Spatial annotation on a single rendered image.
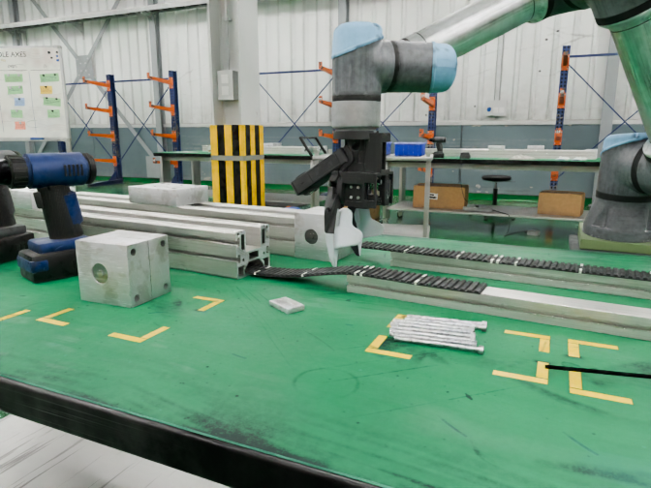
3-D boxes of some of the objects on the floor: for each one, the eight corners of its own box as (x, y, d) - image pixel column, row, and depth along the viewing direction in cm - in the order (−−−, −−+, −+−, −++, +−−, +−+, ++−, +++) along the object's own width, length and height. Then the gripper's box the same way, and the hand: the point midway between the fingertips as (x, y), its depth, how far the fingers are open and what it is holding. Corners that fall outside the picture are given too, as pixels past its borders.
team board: (-60, 228, 574) (-90, 44, 533) (-27, 220, 623) (-52, 50, 582) (69, 228, 563) (48, 42, 522) (92, 222, 612) (76, 49, 571)
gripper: (366, 130, 71) (364, 276, 75) (402, 131, 83) (398, 257, 87) (313, 131, 75) (314, 269, 79) (355, 131, 87) (353, 251, 91)
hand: (343, 254), depth 85 cm, fingers open, 8 cm apart
